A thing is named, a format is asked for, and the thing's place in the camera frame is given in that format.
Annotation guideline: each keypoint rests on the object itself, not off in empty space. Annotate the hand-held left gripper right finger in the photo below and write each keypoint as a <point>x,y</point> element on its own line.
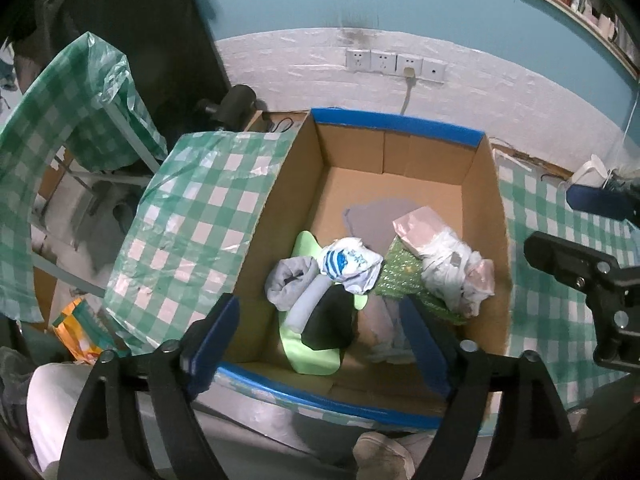
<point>425,350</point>

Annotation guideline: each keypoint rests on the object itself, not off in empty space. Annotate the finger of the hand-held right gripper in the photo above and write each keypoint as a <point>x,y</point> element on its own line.
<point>560,257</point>
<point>600,202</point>

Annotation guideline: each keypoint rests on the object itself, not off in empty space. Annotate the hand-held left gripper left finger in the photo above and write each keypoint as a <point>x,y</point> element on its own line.
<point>215,345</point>

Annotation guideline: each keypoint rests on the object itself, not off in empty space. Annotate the grey cloth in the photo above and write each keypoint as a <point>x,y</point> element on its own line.
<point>387,335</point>
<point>380,220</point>

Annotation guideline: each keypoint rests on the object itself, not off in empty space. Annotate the pink white plastic bundle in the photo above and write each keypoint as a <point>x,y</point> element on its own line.
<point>450,270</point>

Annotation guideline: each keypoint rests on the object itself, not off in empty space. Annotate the light green cloth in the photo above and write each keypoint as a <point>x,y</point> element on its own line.
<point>310,360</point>

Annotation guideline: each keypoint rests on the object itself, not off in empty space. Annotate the black cloth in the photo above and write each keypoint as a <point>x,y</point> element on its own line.
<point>330,325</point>

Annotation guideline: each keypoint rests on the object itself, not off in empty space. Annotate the grey sock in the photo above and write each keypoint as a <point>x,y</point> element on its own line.
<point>290,280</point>

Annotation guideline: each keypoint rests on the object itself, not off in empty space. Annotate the blue white striped cloth bundle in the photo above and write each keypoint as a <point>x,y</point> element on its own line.
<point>350,262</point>

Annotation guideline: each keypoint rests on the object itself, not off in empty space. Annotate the blue-taped cardboard box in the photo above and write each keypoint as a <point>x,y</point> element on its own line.
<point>400,180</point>

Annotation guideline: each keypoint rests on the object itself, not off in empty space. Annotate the person's right forearm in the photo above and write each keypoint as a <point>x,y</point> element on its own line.
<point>610,425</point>

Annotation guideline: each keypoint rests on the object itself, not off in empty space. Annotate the white bag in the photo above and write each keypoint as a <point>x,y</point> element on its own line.
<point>592,172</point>

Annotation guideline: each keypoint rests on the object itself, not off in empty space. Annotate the beige shoe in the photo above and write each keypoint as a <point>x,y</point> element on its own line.
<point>385,455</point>

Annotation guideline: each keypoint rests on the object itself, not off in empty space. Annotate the green checkered tablecloth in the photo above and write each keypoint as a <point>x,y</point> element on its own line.
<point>200,220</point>
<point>30,125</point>

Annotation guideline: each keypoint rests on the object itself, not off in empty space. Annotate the orange snack packet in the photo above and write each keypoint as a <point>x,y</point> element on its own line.
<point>75,330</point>

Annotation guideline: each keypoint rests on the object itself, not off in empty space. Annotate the person's leg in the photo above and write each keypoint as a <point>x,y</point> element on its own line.
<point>50,410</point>

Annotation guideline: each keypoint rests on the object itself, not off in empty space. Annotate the black cylindrical device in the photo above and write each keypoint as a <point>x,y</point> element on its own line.
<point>235,105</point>

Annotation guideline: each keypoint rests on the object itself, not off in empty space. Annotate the dark cabinet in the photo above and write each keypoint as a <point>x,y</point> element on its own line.
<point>165,35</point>

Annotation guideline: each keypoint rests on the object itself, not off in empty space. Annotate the white wall outlet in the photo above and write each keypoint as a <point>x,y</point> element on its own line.
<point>409,64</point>
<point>358,60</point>
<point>383,62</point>
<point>433,70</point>

